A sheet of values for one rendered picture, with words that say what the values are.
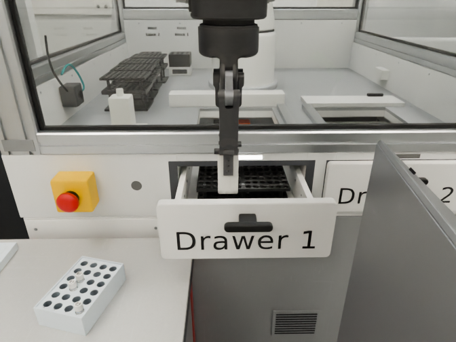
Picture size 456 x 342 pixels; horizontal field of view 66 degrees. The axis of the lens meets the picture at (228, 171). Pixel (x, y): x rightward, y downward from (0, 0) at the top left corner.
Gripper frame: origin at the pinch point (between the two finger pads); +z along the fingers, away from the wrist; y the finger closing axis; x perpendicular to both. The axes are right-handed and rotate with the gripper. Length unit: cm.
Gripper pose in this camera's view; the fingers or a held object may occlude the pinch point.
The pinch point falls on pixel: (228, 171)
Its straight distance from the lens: 52.1
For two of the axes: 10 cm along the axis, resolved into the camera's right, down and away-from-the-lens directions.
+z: 0.0, 8.9, 4.5
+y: 0.1, 4.5, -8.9
